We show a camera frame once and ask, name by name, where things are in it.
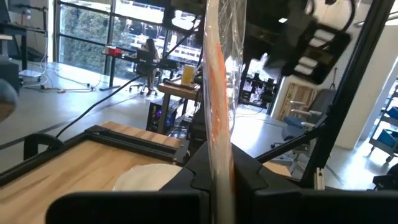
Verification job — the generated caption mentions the blue storage bin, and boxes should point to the blue storage bin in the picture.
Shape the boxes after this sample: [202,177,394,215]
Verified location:
[376,128,398,149]
[386,106,398,121]

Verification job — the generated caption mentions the black robot station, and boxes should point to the black robot station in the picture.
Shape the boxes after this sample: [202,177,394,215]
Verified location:
[238,60,282,110]

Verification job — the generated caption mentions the orange toothbrush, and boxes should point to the orange toothbrush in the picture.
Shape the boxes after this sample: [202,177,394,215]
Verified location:
[201,0,248,224]

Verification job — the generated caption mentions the large glass window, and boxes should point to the large glass window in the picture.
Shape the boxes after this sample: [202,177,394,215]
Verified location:
[54,0,206,82]

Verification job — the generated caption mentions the black hanging cable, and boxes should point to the black hanging cable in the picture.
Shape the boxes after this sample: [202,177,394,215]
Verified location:
[55,18,205,139]

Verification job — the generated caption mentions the black desk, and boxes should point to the black desk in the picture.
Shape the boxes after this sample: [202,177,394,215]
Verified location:
[99,51,180,91]

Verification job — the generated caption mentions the grey office chair blue seat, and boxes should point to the grey office chair blue seat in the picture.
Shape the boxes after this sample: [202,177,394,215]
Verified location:
[269,88,333,158]

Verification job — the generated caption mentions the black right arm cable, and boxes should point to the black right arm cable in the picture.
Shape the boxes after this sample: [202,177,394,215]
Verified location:
[323,0,357,32]

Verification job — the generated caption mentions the white floor device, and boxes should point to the white floor device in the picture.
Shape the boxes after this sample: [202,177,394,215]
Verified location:
[18,68,44,79]

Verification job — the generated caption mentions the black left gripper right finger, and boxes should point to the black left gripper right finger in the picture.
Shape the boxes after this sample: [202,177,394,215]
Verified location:
[231,144,398,224]

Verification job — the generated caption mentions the red object on desk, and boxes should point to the red object on desk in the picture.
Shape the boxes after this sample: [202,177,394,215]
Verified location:
[104,45,123,58]

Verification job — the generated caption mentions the black computer tower blue lights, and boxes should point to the black computer tower blue lights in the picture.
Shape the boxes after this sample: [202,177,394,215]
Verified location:
[0,60,21,94]
[145,98,180,134]

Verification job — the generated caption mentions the yellow cup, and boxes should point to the yellow cup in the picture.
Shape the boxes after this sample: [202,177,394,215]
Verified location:
[181,63,196,86]

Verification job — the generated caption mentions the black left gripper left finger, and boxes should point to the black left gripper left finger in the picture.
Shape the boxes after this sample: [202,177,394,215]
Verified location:
[45,142,216,224]

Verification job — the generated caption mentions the black office chair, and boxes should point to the black office chair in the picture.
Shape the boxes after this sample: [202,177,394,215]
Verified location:
[129,49,160,96]

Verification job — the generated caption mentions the metal shelving cart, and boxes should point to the metal shelving cart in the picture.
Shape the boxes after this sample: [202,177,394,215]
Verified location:
[368,82,398,164]

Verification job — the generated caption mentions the black arched frame handle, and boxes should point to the black arched frame handle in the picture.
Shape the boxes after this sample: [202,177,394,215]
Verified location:
[23,133,65,161]

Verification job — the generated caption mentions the thin floor cable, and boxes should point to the thin floor cable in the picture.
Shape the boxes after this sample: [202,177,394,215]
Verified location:
[23,62,103,94]

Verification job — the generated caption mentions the person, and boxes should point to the person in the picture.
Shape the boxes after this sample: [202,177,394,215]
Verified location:
[136,37,162,96]

